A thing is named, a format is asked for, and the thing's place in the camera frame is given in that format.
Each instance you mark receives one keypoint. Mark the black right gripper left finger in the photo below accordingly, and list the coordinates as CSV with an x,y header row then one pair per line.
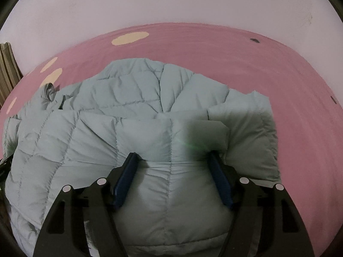
x,y
63,232

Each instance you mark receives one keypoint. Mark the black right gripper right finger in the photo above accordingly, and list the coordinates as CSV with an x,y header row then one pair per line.
x,y
265,221

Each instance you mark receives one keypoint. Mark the light teal puffer jacket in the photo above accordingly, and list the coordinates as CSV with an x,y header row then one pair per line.
x,y
171,117

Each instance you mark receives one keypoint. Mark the pink polka dot bedsheet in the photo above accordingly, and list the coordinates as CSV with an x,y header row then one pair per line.
x,y
308,116

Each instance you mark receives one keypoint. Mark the striped green brown pillow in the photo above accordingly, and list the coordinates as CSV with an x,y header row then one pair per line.
x,y
10,74

